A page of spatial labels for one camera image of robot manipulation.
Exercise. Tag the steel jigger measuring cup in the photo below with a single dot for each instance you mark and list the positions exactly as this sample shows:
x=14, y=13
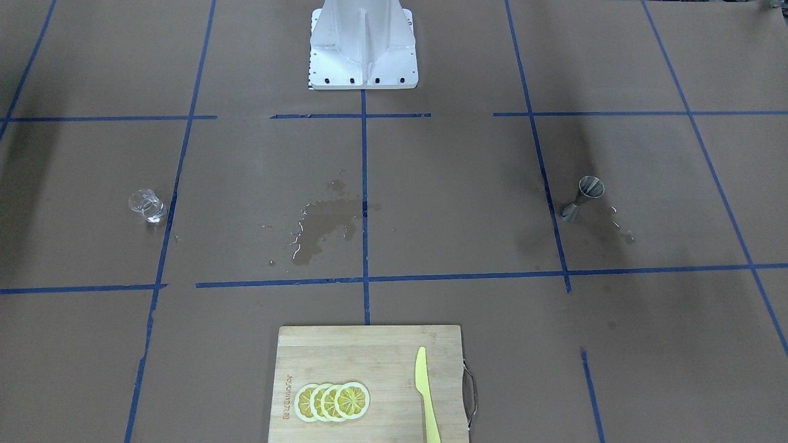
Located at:
x=590, y=188

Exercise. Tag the clear glass cup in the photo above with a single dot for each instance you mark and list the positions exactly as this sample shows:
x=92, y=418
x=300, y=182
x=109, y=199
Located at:
x=146, y=204

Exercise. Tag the bamboo cutting board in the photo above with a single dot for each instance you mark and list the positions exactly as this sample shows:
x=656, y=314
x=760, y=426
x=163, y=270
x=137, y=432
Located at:
x=382, y=357

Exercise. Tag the yellow plastic knife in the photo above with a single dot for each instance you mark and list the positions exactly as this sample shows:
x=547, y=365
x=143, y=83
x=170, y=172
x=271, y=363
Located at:
x=422, y=379

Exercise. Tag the lemon slice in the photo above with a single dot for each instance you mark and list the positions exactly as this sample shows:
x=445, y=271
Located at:
x=316, y=402
x=303, y=403
x=352, y=400
x=328, y=404

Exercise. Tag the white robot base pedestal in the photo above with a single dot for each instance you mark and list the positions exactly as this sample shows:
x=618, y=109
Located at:
x=357, y=45

